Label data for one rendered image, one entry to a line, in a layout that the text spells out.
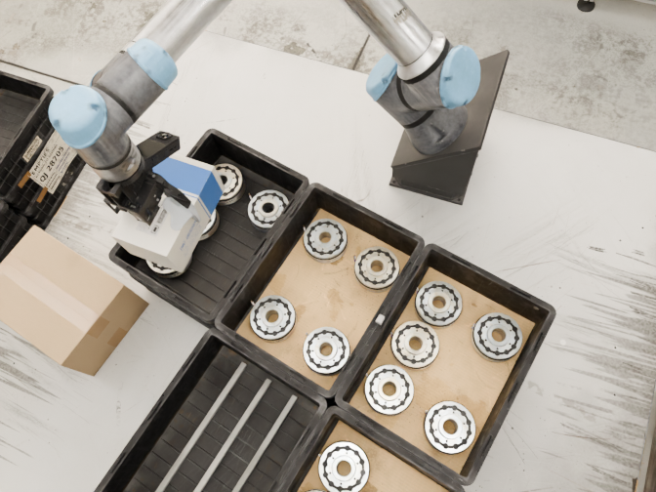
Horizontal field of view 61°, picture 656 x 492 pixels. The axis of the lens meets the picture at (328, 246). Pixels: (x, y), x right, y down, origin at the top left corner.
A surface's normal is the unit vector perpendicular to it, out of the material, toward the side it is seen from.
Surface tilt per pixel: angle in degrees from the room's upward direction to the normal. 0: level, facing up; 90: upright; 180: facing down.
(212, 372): 0
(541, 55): 0
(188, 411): 0
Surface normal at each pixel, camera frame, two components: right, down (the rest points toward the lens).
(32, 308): -0.07, -0.37
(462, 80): 0.63, 0.19
